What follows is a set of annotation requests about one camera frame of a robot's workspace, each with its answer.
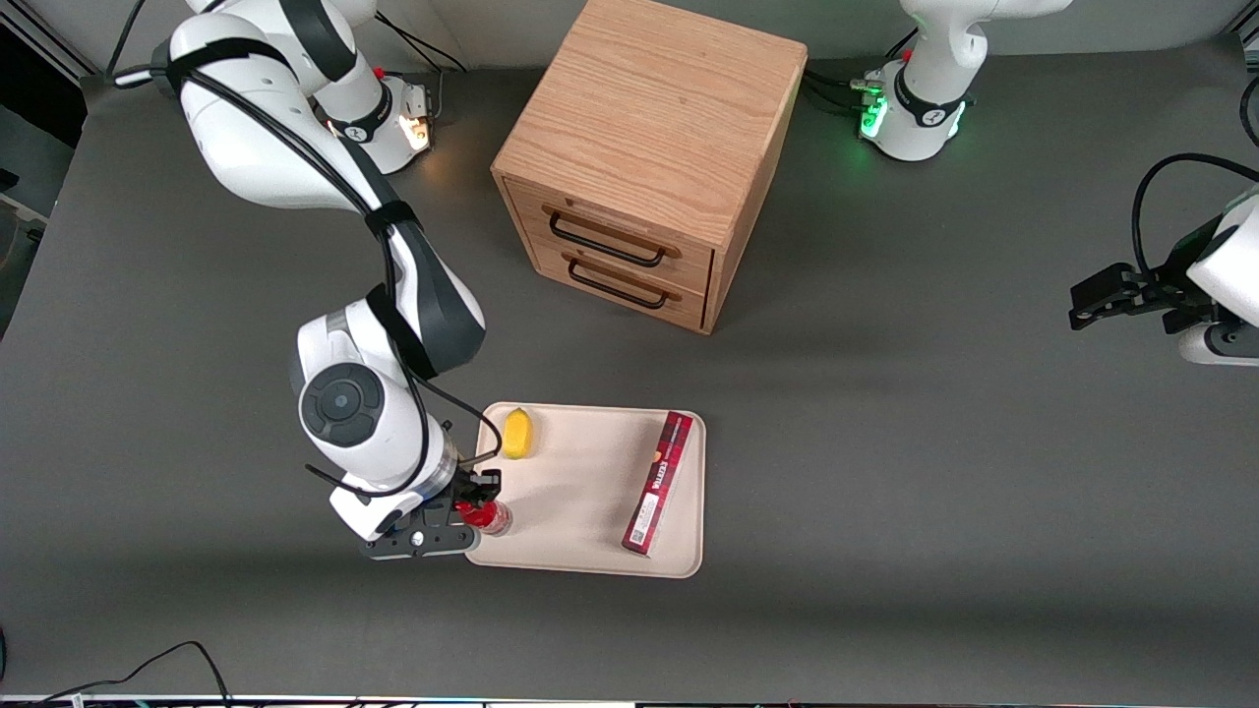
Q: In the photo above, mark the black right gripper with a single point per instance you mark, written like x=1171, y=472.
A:
x=474, y=485

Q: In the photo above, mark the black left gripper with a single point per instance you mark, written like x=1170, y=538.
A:
x=1168, y=281

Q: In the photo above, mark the red coke bottle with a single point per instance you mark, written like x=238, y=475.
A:
x=490, y=517

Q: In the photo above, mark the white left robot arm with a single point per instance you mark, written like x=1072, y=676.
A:
x=929, y=98

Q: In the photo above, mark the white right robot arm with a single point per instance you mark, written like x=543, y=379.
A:
x=246, y=147

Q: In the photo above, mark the beige plastic tray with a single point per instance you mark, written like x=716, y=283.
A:
x=580, y=501

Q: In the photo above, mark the yellow lemon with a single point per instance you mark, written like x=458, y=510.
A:
x=517, y=434

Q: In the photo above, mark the red snack box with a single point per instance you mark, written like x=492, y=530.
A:
x=659, y=482

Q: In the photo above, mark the wooden drawer cabinet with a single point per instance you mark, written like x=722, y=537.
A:
x=649, y=108

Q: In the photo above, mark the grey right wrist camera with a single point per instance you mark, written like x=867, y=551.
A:
x=379, y=513

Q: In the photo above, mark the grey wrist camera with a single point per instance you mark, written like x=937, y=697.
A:
x=1220, y=346
x=379, y=513

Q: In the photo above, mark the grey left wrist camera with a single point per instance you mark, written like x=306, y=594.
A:
x=1220, y=346

